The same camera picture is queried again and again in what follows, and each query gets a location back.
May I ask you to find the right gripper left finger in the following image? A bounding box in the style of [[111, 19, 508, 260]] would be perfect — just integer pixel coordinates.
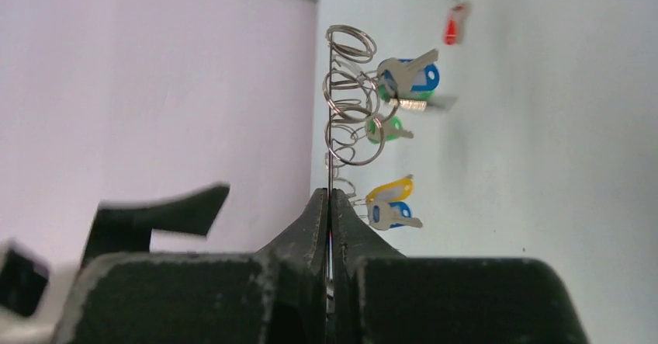
[[54, 189, 327, 343]]

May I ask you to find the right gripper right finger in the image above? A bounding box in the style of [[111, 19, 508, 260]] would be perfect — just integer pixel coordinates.
[[330, 189, 588, 343]]

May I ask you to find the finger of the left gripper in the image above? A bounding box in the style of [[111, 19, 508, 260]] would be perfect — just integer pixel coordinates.
[[80, 183, 230, 269]]

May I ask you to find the large metal keyring plate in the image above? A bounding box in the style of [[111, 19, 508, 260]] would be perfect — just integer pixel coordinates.
[[321, 24, 386, 198]]

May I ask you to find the blue key tag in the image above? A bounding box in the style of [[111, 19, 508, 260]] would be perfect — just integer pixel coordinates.
[[376, 49, 440, 96], [366, 200, 423, 231]]

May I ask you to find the yellow key tag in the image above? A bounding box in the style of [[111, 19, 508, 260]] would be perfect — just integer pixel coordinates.
[[365, 174, 414, 203]]

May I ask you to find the green key tag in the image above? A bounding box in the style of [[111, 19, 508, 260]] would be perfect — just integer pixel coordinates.
[[364, 116, 414, 144], [378, 85, 435, 103]]

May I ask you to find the red tagged key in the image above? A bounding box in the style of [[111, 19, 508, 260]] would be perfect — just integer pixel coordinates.
[[444, 0, 471, 46]]

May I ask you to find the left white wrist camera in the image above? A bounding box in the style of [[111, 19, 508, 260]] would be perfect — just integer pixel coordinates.
[[1, 239, 78, 343]]

